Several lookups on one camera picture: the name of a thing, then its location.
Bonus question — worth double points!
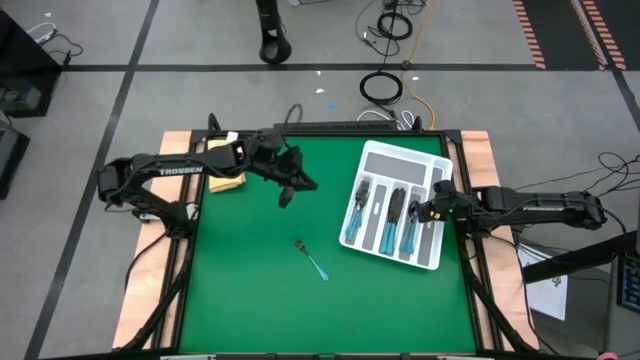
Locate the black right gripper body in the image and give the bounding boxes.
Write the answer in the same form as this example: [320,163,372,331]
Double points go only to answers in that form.
[422,179,474,224]

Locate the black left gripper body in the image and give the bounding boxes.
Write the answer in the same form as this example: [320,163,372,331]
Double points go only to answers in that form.
[247,128,305,210]

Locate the white plastic cutlery tray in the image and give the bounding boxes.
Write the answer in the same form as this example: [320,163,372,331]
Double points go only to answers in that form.
[338,139,455,272]

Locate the yellow checked cloth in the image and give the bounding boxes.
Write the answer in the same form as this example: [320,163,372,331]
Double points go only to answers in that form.
[207,138,248,194]

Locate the black bar behind table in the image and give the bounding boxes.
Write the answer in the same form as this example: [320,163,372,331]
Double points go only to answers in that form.
[273,119,400,132]

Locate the black floor stand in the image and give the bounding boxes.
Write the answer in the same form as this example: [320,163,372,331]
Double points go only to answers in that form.
[256,0,293,65]

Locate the white paper sheet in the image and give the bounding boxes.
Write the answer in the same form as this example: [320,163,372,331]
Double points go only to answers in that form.
[517,244,570,322]

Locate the device with blue screen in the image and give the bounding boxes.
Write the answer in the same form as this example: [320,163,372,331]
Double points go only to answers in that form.
[616,252,640,315]

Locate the black desk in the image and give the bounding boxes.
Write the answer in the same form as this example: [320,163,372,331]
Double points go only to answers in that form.
[0,9,64,119]

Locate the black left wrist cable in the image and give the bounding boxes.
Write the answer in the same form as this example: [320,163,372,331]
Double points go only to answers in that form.
[283,103,305,134]

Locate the black table frame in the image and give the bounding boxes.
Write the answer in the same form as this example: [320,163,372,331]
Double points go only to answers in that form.
[113,112,544,360]

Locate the yellow floor cable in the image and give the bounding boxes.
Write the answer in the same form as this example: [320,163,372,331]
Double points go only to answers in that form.
[399,0,437,131]

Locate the white floor cable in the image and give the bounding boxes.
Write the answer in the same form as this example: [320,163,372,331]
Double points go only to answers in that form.
[356,108,417,131]

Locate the large coiled black cable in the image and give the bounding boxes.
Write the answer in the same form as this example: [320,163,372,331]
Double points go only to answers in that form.
[358,70,404,107]

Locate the small coiled black cable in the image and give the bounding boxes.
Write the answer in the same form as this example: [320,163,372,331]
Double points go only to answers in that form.
[375,10,415,41]

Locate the looped black cables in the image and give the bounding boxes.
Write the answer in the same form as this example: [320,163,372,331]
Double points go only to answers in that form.
[514,151,640,249]

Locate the thin black cable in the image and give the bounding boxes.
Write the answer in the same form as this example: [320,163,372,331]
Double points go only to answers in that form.
[48,33,85,67]

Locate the thin white cable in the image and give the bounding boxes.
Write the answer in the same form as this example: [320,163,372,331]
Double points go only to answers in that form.
[27,21,57,45]

